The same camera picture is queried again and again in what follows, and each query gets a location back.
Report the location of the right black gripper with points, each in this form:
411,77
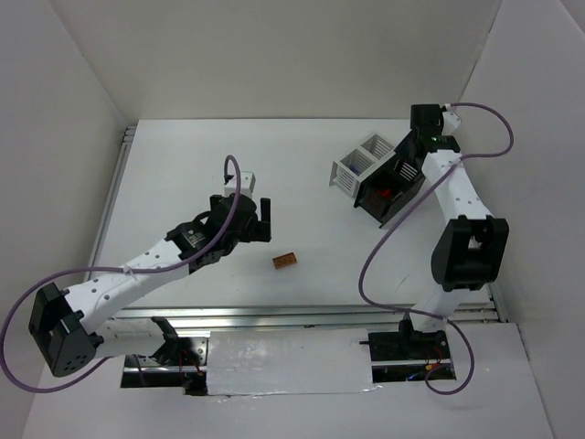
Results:
407,149

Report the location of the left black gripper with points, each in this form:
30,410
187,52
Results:
252,227

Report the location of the red rectangular lego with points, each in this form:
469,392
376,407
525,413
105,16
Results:
384,193

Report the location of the brown lego plate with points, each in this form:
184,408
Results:
284,261

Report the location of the purple square lego brick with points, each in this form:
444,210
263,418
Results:
355,170

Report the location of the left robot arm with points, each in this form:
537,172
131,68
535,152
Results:
75,325

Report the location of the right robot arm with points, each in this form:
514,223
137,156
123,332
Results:
470,250

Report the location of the black slatted container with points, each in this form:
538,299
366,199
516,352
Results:
401,178

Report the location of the white slatted container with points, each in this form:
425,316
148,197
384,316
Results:
371,153

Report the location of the white tape panel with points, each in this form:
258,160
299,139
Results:
259,363

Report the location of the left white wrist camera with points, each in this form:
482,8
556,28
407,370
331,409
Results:
245,182

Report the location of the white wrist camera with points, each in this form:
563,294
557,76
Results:
245,182
451,120

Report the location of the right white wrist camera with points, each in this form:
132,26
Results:
451,120

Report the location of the aluminium front rail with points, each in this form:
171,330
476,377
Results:
206,319

